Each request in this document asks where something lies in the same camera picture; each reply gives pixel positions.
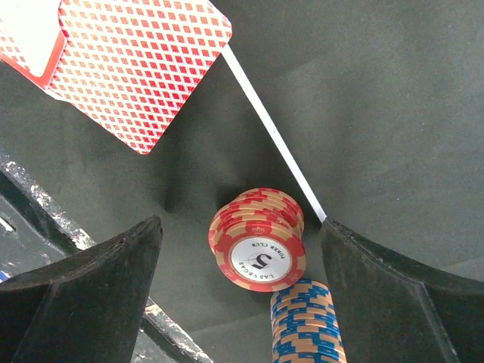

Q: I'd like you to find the black poker felt mat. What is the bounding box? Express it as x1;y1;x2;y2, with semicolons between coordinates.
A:
1;1;483;362

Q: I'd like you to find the red poker chip stack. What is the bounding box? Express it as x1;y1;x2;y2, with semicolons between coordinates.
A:
208;188;306;293

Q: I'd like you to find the red playing card box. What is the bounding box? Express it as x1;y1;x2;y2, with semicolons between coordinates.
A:
1;0;232;154

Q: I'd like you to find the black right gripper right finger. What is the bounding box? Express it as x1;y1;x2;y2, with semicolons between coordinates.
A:
321;219;483;362

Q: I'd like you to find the blue poker chip stack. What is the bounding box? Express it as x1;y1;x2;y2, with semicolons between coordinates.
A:
271;278;346;363

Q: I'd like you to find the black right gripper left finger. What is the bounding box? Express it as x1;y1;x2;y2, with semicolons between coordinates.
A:
1;216;163;362

